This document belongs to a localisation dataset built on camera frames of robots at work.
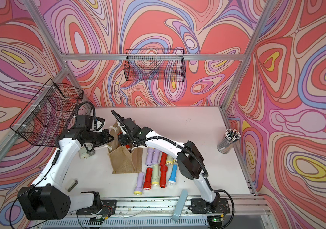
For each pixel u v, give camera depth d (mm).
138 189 769
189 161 501
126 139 720
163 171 839
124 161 821
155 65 945
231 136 809
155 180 784
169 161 864
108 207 730
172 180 798
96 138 663
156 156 885
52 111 804
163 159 885
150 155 891
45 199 384
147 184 780
